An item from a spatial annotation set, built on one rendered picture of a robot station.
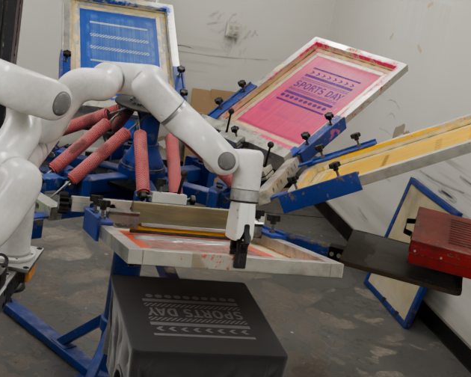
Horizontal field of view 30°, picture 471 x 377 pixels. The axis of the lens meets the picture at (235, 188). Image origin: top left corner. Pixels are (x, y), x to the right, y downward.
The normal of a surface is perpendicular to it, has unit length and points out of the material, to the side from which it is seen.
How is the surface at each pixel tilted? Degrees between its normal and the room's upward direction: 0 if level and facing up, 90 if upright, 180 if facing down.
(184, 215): 75
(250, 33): 90
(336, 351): 0
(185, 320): 0
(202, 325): 0
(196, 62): 90
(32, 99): 94
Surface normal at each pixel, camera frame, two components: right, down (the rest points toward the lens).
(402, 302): -0.90, -0.29
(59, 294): 0.18, -0.94
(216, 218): 0.29, 0.08
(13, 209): 0.75, 0.29
